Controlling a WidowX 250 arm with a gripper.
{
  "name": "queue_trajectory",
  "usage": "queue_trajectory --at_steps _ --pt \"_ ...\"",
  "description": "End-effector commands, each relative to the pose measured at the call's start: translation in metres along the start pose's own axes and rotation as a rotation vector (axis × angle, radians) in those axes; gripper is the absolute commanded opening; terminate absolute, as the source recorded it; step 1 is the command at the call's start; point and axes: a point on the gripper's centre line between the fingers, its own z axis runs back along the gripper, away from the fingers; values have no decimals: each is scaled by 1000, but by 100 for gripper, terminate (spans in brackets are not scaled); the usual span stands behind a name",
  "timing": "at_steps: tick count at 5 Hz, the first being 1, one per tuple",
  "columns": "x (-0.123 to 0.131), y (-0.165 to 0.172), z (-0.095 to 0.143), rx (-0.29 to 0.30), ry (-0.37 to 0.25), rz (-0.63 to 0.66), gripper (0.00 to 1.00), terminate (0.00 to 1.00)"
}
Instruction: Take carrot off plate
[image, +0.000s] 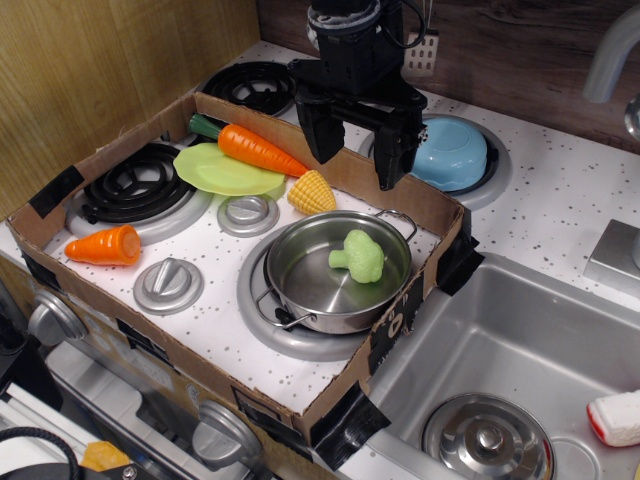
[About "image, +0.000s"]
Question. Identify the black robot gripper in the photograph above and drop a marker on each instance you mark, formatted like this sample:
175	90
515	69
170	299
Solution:
357	79

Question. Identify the orange toy carrot green top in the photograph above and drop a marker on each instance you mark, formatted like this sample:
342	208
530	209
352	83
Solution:
246	146

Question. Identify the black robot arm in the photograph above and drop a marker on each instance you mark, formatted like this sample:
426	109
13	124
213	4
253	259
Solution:
354	16

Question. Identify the light green plastic plate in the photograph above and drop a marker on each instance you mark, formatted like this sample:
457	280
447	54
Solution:
208	169

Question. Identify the orange toy carrot stub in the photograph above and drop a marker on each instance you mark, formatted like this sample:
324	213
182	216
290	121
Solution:
118	246

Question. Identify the yellow toy corn cob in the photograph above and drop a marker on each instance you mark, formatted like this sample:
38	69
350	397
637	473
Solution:
311	194

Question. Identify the light blue plastic bowl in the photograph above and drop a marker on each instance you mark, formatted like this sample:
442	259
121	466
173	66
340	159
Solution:
452	155

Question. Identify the hanging metal spatula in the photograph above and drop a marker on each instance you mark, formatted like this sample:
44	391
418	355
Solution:
421	44

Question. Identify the black rear left burner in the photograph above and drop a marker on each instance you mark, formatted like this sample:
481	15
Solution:
262	86

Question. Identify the green toy broccoli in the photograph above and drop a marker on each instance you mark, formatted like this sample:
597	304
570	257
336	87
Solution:
361	256

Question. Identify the stainless steel pot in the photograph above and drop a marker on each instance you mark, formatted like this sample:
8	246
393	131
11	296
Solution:
327	300

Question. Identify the silver stove knob upper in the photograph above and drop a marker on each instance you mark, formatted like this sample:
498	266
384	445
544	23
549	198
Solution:
248	216

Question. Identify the silver stove knob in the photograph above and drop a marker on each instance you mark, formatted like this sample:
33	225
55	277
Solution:
168	287
248	216

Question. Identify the black front left burner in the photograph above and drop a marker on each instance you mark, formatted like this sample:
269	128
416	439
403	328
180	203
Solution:
142	186

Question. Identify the silver stove knob lower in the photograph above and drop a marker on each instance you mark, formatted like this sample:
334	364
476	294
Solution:
168	287

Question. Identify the silver faucet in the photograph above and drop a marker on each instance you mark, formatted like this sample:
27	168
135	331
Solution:
612	82

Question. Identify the silver sink basin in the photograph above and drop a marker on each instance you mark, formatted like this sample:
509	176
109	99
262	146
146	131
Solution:
520	335

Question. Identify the brown cardboard fence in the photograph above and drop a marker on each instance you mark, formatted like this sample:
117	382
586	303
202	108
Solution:
310	412

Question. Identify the silver pot lid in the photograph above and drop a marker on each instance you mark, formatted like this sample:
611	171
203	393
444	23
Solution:
482	436

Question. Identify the silver oven knob right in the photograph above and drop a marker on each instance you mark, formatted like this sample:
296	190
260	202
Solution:
222	439

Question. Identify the silver oven knob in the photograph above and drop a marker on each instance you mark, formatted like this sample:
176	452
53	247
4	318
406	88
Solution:
222	439
53	322

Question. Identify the silver oven knob left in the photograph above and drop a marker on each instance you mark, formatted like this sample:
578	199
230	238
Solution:
53	322

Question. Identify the white red toy item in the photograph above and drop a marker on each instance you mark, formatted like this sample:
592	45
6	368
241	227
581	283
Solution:
615	419

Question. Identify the yellow toy piece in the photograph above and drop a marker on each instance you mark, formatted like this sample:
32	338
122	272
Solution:
100	456

